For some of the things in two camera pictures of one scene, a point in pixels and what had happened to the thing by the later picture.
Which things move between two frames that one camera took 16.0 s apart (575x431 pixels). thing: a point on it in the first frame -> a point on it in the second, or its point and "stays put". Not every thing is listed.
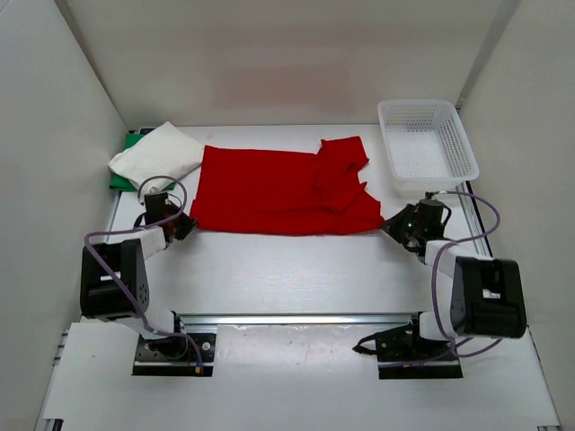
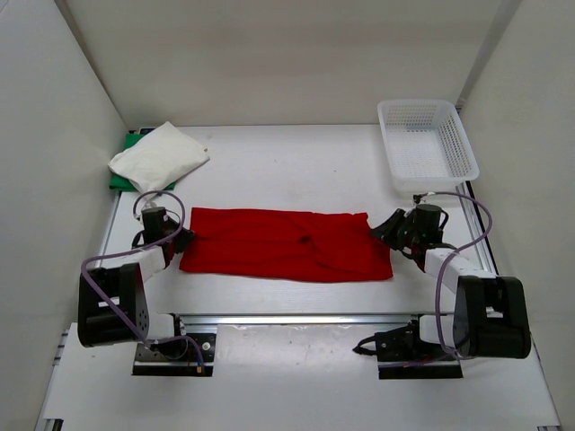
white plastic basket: x=428 y=148 stays put
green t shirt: x=119 y=184 stays put
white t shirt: x=158 y=159 stays put
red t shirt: x=284 y=192 -> x=283 y=246
